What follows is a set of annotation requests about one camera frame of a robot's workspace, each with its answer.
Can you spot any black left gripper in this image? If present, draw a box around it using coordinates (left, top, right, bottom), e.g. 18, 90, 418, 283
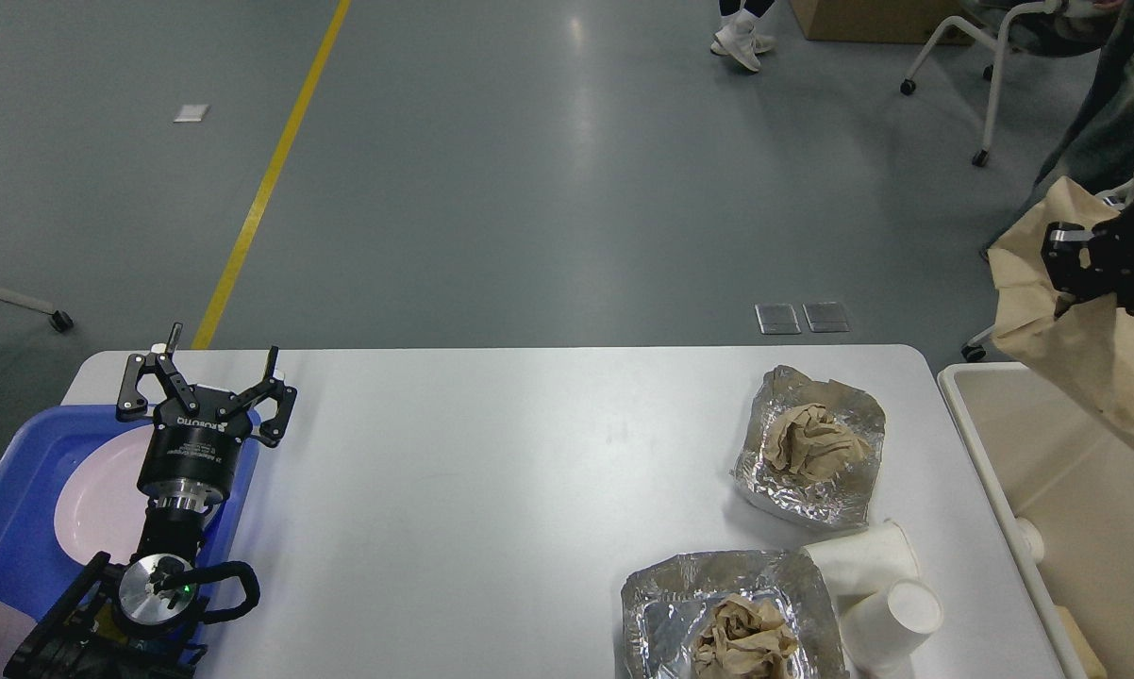
115, 322, 298, 515

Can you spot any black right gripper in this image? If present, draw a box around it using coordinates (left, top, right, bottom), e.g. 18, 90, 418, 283
1042, 202, 1134, 315

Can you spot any brown paper bag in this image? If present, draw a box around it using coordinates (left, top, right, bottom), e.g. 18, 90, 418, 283
987, 177, 1134, 451

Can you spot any pink plate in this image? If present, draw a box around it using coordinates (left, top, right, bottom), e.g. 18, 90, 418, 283
54, 426, 153, 566

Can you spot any foil sheet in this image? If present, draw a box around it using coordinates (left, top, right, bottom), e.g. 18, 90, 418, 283
623, 550, 851, 678
733, 365, 886, 531

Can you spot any brown paper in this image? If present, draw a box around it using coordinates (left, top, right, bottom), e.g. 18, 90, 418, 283
692, 596, 799, 678
761, 404, 874, 483

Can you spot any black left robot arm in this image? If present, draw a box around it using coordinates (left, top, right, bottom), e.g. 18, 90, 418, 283
2, 323, 298, 678

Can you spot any white chair right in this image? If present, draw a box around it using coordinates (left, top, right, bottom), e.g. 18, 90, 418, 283
960, 172, 1134, 364

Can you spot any white chair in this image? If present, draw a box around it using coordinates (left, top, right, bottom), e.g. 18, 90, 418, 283
0, 287, 75, 334
960, 172, 1134, 364

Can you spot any white chair left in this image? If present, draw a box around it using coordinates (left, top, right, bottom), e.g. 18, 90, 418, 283
0, 287, 75, 334

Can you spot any person in jeans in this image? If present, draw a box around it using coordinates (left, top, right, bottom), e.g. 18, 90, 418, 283
1015, 1, 1134, 218

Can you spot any beige plastic bin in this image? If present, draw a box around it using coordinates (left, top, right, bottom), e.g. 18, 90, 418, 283
938, 364, 1134, 678

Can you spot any white chair background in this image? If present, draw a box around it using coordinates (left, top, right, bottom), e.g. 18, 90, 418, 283
899, 1, 1119, 168

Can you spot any cardboard box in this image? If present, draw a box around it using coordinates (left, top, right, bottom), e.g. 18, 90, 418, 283
790, 1, 968, 44

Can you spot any upper white paper cup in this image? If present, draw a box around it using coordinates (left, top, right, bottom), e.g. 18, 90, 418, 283
803, 520, 921, 599

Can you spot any white paper cup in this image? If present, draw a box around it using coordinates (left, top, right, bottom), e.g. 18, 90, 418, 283
840, 577, 945, 676
803, 520, 921, 599

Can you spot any lower white paper cup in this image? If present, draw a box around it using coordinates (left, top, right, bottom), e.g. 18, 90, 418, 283
840, 577, 945, 676

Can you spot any person with white sneakers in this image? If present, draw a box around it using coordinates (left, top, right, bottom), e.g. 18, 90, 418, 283
709, 1, 777, 74

